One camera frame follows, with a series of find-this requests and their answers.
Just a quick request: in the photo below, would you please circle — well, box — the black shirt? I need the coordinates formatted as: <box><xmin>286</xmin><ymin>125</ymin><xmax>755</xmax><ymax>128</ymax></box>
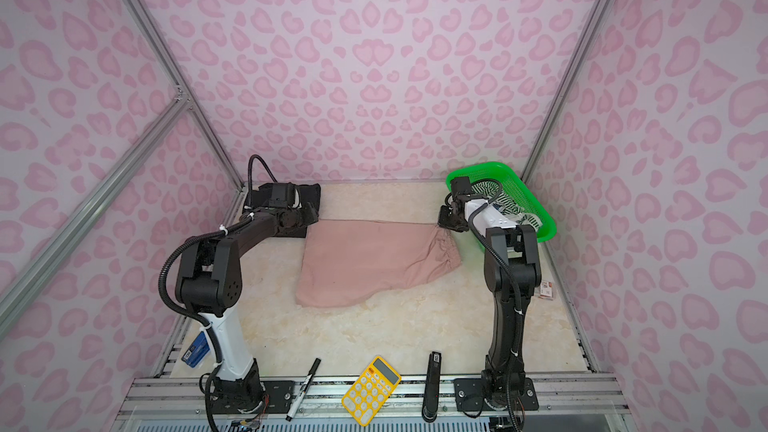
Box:
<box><xmin>242</xmin><ymin>184</ymin><xmax>321</xmax><ymax>238</ymax></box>

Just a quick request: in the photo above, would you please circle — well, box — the pink garment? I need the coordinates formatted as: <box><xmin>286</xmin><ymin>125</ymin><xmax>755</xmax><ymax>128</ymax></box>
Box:
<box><xmin>295</xmin><ymin>220</ymin><xmax>462</xmax><ymax>309</ymax></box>

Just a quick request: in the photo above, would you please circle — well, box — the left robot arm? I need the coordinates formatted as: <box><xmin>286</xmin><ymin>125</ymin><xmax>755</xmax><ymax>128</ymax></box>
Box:
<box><xmin>175</xmin><ymin>208</ymin><xmax>316</xmax><ymax>414</ymax></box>

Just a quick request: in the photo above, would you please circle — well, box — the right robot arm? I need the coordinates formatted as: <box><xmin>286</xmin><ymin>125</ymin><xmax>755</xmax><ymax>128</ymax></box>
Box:
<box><xmin>438</xmin><ymin>196</ymin><xmax>542</xmax><ymax>412</ymax></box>

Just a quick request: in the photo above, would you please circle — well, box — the green plastic laundry basket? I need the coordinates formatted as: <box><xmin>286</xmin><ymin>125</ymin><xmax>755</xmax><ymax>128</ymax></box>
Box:
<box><xmin>445</xmin><ymin>162</ymin><xmax>558</xmax><ymax>244</ymax></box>

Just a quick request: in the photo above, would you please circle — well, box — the striped patterned garment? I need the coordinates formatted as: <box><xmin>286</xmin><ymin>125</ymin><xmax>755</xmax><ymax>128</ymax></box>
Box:
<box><xmin>467</xmin><ymin>179</ymin><xmax>543</xmax><ymax>233</ymax></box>

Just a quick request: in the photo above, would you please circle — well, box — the blue stapler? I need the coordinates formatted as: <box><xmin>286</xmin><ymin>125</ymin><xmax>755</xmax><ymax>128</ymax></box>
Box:
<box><xmin>181</xmin><ymin>332</ymin><xmax>210</xmax><ymax>368</ymax></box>

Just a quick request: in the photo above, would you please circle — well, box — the black marker pen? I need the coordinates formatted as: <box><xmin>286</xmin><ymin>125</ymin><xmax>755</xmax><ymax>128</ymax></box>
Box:
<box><xmin>286</xmin><ymin>357</ymin><xmax>322</xmax><ymax>422</ymax></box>

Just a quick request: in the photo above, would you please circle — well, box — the yellow calculator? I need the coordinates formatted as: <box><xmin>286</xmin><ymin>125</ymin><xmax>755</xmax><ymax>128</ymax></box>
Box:
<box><xmin>341</xmin><ymin>356</ymin><xmax>402</xmax><ymax>427</ymax></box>

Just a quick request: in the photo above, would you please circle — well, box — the black stapler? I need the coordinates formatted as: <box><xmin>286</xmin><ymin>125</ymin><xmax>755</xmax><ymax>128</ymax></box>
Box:
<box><xmin>421</xmin><ymin>351</ymin><xmax>442</xmax><ymax>423</ymax></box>

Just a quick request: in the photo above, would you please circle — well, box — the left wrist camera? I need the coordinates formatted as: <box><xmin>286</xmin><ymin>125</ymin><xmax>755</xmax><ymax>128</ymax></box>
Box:
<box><xmin>248</xmin><ymin>182</ymin><xmax>300</xmax><ymax>209</ymax></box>

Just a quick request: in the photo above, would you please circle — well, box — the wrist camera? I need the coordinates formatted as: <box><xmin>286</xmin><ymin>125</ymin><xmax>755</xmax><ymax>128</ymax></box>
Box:
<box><xmin>248</xmin><ymin>182</ymin><xmax>300</xmax><ymax>209</ymax></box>
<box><xmin>444</xmin><ymin>176</ymin><xmax>479</xmax><ymax>206</ymax></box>

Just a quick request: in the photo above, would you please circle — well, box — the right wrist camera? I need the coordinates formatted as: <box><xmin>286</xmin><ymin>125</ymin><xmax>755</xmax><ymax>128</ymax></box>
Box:
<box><xmin>444</xmin><ymin>176</ymin><xmax>479</xmax><ymax>206</ymax></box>

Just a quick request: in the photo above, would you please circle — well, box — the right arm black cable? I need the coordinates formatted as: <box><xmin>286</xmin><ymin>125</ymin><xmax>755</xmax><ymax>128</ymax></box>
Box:
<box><xmin>464</xmin><ymin>188</ymin><xmax>526</xmax><ymax>432</ymax></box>

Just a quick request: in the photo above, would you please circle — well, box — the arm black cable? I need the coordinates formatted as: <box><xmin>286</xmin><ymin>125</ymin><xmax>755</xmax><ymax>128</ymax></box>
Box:
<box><xmin>464</xmin><ymin>188</ymin><xmax>526</xmax><ymax>432</ymax></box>
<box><xmin>157</xmin><ymin>154</ymin><xmax>280</xmax><ymax>432</ymax></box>

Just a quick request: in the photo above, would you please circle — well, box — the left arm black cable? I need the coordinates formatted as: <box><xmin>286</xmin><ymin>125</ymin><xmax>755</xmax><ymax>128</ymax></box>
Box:
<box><xmin>157</xmin><ymin>154</ymin><xmax>280</xmax><ymax>432</ymax></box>

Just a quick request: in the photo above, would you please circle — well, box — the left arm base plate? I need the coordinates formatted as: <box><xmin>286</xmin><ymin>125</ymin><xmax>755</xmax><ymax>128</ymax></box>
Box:
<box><xmin>210</xmin><ymin>380</ymin><xmax>294</xmax><ymax>415</ymax></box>

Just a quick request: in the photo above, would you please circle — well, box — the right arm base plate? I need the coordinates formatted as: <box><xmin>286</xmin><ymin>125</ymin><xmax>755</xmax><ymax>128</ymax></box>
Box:
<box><xmin>452</xmin><ymin>377</ymin><xmax>540</xmax><ymax>416</ymax></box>

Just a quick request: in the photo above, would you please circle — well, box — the aluminium mounting rail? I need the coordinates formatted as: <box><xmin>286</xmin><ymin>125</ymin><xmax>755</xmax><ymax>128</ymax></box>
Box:
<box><xmin>112</xmin><ymin>372</ymin><xmax>635</xmax><ymax>431</ymax></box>

